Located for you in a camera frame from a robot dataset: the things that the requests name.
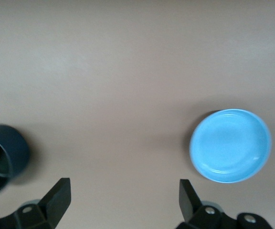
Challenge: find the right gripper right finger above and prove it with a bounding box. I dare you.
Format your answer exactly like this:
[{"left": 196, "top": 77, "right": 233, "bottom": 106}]
[{"left": 179, "top": 178, "right": 271, "bottom": 229}]

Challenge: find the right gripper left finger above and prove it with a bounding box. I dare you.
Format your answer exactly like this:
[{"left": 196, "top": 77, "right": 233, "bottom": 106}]
[{"left": 0, "top": 177, "right": 72, "bottom": 229}]

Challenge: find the light blue plate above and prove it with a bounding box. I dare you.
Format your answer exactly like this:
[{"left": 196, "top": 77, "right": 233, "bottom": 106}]
[{"left": 189, "top": 108, "right": 272, "bottom": 184}]

